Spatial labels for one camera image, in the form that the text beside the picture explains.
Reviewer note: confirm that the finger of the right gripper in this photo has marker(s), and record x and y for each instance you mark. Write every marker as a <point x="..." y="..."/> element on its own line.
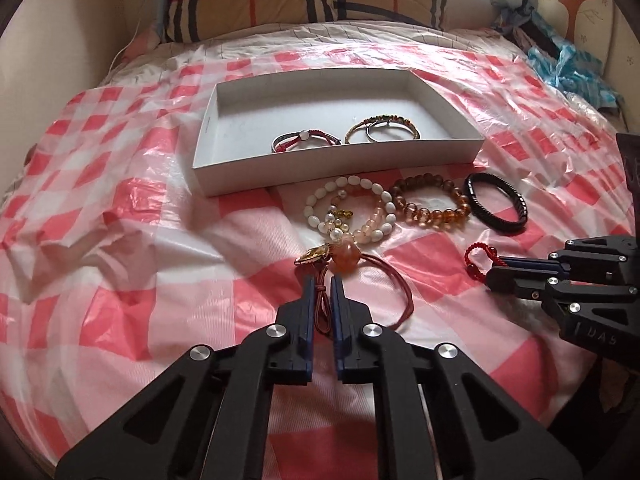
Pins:
<point x="557" y="291"/>
<point x="614" y="253"/>

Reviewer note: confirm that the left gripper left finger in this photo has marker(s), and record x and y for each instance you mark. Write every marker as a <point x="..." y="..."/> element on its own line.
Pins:
<point x="206" y="416"/>

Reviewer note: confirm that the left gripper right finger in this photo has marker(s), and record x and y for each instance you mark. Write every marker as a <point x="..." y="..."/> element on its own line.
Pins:
<point x="437" y="414"/>

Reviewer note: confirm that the large silver bangle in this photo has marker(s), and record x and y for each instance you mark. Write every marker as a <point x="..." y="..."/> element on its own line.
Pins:
<point x="383" y="131"/>

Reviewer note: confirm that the red white checkered plastic sheet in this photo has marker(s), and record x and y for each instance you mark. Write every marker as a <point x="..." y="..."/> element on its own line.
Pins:
<point x="113" y="263"/>

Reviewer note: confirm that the blue checkered plastic sheet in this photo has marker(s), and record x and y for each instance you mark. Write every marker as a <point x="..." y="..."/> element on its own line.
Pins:
<point x="574" y="71"/>

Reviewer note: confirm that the white bed sheet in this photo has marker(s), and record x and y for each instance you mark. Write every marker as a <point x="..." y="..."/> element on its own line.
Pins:
<point x="273" y="38"/>

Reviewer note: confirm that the white shallow cardboard tray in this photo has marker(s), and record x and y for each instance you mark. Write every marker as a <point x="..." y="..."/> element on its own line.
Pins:
<point x="244" y="116"/>

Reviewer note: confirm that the white wall panel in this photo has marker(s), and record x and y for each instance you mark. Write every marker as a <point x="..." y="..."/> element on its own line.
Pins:
<point x="50" y="51"/>

